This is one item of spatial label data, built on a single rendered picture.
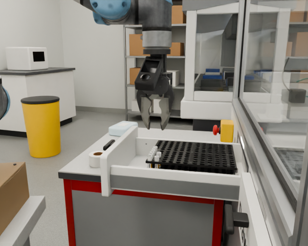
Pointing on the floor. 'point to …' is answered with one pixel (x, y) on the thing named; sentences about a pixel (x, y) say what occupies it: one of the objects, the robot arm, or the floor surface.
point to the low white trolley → (137, 206)
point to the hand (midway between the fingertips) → (155, 125)
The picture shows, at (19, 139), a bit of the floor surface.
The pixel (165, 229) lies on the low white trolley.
